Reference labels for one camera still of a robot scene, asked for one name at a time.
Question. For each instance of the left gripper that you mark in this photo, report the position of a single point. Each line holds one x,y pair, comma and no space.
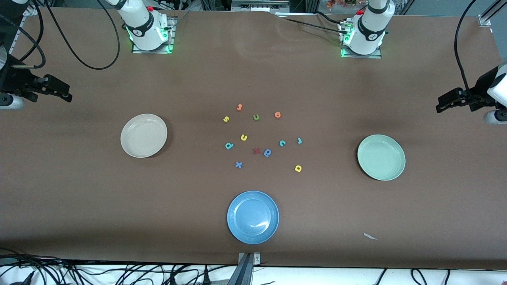
480,88

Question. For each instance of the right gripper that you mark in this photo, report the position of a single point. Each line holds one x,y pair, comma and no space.
15,80

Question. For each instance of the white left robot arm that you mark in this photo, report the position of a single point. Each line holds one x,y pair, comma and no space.
368,27

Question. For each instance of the green plate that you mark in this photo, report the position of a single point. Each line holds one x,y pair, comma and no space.
381,157

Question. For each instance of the beige plate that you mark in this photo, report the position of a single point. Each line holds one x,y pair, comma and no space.
143,135

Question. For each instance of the orange decoration cluster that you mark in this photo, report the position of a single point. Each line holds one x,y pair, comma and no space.
340,3

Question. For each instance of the white paper scrap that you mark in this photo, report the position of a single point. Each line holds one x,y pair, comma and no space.
369,236

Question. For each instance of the blue letter q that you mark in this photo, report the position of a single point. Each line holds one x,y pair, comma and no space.
267,152

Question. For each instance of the brown table cover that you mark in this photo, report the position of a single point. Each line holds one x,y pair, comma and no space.
253,79

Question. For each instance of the grey metal box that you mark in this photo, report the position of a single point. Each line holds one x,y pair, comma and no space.
259,6

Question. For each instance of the blue plate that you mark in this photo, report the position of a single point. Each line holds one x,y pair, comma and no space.
252,217

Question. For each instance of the aluminium frame rail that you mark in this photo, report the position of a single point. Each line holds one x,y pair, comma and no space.
31,11

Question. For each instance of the aluminium frame corner post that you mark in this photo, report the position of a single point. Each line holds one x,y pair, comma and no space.
485,19

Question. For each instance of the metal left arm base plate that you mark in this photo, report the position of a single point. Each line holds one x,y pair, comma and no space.
374,56

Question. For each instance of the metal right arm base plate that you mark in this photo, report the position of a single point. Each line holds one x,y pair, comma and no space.
171,35

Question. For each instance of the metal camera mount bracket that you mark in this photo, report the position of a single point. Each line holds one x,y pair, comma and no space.
246,269

